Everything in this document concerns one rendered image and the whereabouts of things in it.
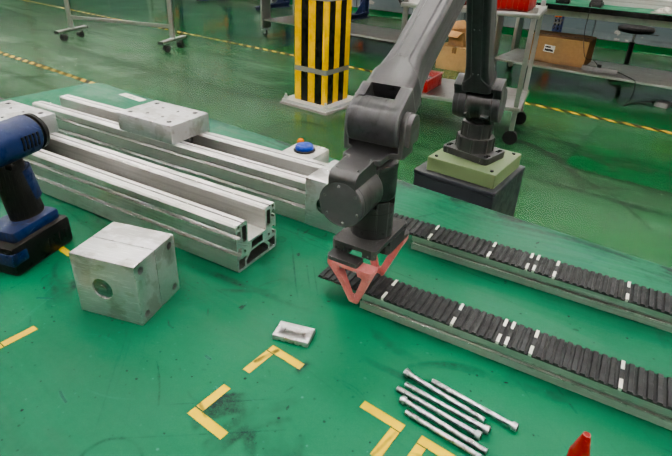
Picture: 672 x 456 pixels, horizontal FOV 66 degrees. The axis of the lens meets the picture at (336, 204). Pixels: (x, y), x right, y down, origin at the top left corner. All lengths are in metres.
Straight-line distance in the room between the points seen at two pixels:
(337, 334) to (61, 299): 0.40
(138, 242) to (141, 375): 0.18
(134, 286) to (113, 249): 0.06
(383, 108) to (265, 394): 0.36
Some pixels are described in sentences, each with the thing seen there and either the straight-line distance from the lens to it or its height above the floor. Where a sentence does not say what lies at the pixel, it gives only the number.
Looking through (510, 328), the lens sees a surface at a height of 0.81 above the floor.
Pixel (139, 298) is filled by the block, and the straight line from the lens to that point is 0.74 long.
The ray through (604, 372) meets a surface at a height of 0.81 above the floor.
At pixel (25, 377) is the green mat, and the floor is 0.78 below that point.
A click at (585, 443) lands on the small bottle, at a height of 0.89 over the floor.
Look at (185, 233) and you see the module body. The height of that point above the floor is 0.81.
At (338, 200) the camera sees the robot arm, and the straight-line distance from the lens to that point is 0.59.
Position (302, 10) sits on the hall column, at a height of 0.74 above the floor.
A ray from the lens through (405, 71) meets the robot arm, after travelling 0.66.
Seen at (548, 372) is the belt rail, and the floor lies 0.79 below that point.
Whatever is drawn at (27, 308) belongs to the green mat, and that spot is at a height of 0.78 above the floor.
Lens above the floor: 1.26
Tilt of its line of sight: 28 degrees down
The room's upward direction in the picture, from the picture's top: 2 degrees clockwise
